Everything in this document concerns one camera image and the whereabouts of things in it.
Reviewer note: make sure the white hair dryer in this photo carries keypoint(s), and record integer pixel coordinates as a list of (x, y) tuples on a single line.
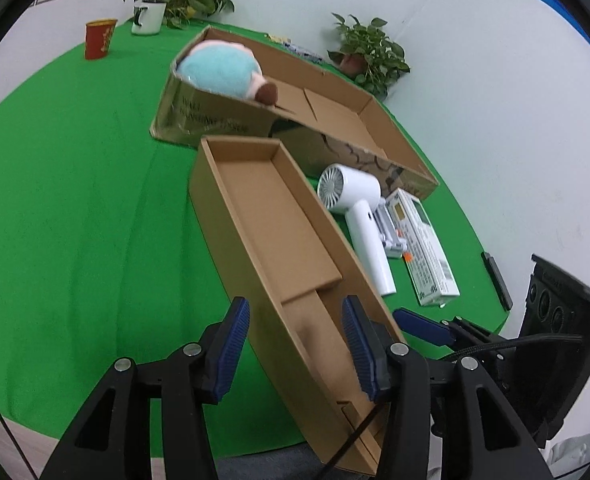
[(370, 230)]

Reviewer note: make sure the white plastic tray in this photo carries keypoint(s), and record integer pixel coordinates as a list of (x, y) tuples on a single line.
[(392, 237)]

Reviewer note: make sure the small potted green plant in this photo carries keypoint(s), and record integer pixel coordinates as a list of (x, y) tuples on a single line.
[(370, 55)]

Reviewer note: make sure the grey cloth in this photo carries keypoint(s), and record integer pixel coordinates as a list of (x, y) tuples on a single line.
[(580, 452)]

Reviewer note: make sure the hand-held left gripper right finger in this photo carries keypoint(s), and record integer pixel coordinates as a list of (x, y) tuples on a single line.
[(362, 355)]

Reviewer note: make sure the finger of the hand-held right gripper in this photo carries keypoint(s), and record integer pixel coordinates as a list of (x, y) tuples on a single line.
[(420, 325)]

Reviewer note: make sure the large printed cardboard box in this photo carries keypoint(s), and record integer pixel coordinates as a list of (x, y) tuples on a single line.
[(335, 105)]

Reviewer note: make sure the blue and pink plush toy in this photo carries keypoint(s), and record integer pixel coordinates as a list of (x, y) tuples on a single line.
[(220, 72)]

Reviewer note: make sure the small plain cardboard box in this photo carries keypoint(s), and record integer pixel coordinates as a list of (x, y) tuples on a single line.
[(275, 230)]

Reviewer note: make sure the white enamel mug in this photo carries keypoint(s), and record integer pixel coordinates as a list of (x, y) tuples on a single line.
[(147, 17)]

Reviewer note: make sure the yellow packet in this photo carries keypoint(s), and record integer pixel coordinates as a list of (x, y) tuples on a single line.
[(277, 38)]

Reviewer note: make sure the red paper cup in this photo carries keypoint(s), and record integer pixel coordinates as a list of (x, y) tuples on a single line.
[(100, 40)]

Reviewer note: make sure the black bar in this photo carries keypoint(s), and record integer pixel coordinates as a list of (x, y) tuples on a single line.
[(496, 280)]

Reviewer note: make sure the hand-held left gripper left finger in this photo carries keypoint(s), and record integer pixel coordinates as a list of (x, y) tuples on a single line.
[(230, 350)]

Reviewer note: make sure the green table cloth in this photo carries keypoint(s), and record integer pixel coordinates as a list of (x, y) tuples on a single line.
[(75, 210)]

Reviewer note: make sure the colourful patterned packet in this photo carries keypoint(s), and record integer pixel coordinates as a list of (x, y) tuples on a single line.
[(305, 52)]

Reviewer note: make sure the white medicine box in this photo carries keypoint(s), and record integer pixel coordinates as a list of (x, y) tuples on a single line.
[(425, 255)]

